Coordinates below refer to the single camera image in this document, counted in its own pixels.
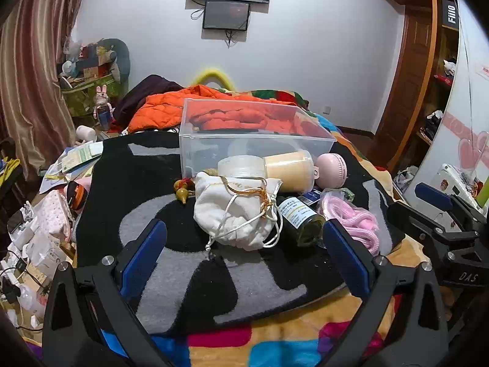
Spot pink round fan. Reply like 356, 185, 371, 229
314, 153, 349, 190

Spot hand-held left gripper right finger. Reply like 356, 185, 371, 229
323, 218, 449, 367

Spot pink cable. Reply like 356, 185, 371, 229
316, 189, 382, 257

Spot yellow foam ring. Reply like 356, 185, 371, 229
191, 68, 233, 92

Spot white panel pink hearts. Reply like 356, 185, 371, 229
403, 0, 489, 215

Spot green glass bottle white label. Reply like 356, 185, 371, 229
276, 196, 327, 247

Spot pink rabbit figure bottle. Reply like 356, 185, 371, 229
93, 85, 114, 131

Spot blue white packet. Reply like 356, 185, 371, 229
298, 188, 325, 204

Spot cream yellow bottle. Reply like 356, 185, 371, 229
263, 149, 321, 194

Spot translucent white jar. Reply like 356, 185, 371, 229
217, 155, 267, 181

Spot yellow cloth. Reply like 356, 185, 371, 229
0, 157, 21, 184

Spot patchwork fabric bundle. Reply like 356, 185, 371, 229
78, 42, 115, 81

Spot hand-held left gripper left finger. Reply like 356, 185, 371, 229
42, 218, 169, 367

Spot red yellow wooden gourd toy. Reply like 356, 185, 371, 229
174, 178, 197, 203

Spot striped pink gold curtain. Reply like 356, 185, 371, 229
0, 0, 100, 184

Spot white printed packet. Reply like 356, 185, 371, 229
436, 164, 478, 204

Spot pile of papers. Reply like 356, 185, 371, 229
40, 139, 104, 195

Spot clear plastic storage box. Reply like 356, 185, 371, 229
179, 98, 337, 178

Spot black grey rug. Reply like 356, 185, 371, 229
74, 132, 406, 337

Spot orange black gadget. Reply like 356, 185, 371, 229
66, 180, 89, 213

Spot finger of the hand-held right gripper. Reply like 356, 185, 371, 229
388, 201, 478, 254
414, 183, 489, 234

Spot pink floral pouch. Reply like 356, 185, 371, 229
36, 189, 75, 243

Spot white plastic bag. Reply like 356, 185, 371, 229
393, 166, 419, 195

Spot black chair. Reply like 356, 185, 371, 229
0, 138, 27, 211

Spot orange quilted jacket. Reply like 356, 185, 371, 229
128, 84, 306, 134

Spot pile of white packets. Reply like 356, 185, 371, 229
8, 202, 75, 276

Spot grey round cushion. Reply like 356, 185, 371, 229
95, 38, 131, 85

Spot white drawstring pouch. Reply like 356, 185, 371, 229
193, 171, 284, 252

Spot white cup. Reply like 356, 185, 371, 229
75, 125, 97, 142

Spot dark purple cloth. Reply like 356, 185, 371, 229
112, 74, 184, 127

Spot wooden door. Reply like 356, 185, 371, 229
376, 6, 436, 161

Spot small black wall monitor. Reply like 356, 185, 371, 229
202, 1, 252, 32

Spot green storage box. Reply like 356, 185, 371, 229
61, 74, 128, 119

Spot colourful patchwork blanket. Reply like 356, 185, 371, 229
88, 89, 451, 367

